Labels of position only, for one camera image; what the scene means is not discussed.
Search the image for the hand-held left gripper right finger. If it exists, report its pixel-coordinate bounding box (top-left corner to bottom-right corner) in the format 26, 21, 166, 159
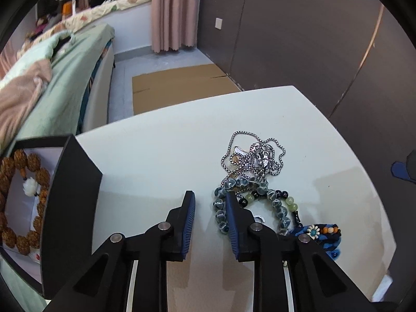
225, 192, 384, 312

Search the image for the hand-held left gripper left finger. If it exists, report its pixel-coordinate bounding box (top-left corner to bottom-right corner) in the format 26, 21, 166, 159
42, 190, 196, 312

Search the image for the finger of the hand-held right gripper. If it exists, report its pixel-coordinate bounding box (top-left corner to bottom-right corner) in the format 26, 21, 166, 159
391, 149, 416, 184

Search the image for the grey glass bead bracelet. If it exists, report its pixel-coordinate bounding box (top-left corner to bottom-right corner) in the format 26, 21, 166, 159
212, 175, 291, 236

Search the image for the black jewelry box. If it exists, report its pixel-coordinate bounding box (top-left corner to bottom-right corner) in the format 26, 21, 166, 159
0, 134, 103, 300

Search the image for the brown cardboard sheet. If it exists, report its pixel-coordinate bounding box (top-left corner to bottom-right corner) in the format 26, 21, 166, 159
132, 64, 243, 115

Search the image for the bed with green sheet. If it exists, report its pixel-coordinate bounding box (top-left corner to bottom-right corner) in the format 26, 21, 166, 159
10, 24, 116, 152

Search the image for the pink blanket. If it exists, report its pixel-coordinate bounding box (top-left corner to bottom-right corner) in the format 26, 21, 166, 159
0, 59, 53, 152

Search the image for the pink curtain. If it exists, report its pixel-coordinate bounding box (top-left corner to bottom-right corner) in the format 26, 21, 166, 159
152, 0, 204, 54

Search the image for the light green pillow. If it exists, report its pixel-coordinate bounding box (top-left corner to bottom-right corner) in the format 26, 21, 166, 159
18, 31, 74, 70

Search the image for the floral quilt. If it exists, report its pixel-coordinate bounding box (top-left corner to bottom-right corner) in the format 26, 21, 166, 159
34, 0, 153, 38

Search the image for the green and black bead bracelet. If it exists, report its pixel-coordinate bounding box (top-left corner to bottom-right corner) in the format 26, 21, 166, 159
239, 188, 304, 232

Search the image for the silver chain necklace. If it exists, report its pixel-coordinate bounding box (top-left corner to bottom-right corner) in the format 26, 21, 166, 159
221, 131, 287, 186

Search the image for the blue woven flower bracelet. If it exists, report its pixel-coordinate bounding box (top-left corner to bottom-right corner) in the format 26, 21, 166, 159
289, 223, 342, 261

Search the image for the brown bead bracelet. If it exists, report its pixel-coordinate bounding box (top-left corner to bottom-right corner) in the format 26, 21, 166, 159
0, 149, 51, 256

